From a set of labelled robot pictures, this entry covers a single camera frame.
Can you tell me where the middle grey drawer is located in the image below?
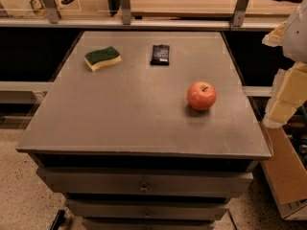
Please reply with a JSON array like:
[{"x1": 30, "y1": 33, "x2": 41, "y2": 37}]
[{"x1": 65, "y1": 199, "x2": 226, "y2": 221}]

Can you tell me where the red apple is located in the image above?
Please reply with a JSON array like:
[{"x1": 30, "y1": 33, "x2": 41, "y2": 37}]
[{"x1": 186, "y1": 81, "x2": 217, "y2": 111}]

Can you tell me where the grey drawer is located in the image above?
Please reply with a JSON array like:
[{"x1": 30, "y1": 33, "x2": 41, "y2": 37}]
[
  {"x1": 65, "y1": 199, "x2": 226, "y2": 221},
  {"x1": 36, "y1": 168, "x2": 253, "y2": 198}
]

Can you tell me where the green cable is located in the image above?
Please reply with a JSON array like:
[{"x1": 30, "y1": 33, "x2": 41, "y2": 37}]
[{"x1": 298, "y1": 104, "x2": 307, "y2": 125}]

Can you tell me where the green and yellow sponge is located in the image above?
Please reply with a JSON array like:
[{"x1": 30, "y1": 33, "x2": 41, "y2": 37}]
[{"x1": 84, "y1": 46, "x2": 121, "y2": 72}]

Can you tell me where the colourful printed bag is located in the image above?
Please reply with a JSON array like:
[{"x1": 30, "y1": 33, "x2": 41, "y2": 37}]
[{"x1": 0, "y1": 0, "x2": 62, "y2": 18}]

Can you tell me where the black snack packet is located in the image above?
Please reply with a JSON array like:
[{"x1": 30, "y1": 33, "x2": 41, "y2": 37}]
[{"x1": 151, "y1": 44, "x2": 170, "y2": 65}]

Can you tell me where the top grey drawer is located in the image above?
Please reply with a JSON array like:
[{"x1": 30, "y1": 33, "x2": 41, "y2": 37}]
[{"x1": 36, "y1": 168, "x2": 253, "y2": 198}]

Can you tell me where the cardboard box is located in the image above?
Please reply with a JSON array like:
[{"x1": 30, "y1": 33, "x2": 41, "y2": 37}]
[{"x1": 260, "y1": 115, "x2": 307, "y2": 220}]

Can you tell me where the grey drawer cabinet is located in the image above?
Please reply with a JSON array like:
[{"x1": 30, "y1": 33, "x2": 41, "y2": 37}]
[{"x1": 17, "y1": 32, "x2": 271, "y2": 230}]

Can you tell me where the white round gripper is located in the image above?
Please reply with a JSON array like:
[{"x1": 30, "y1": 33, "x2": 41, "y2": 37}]
[{"x1": 262, "y1": 0, "x2": 307, "y2": 128}]

